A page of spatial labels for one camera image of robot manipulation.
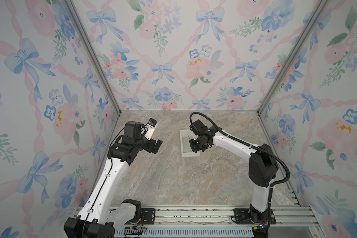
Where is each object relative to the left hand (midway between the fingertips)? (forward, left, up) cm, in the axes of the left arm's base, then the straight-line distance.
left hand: (153, 136), depth 76 cm
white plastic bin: (+12, -17, -16) cm, 26 cm away
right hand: (+4, -22, -15) cm, 27 cm away
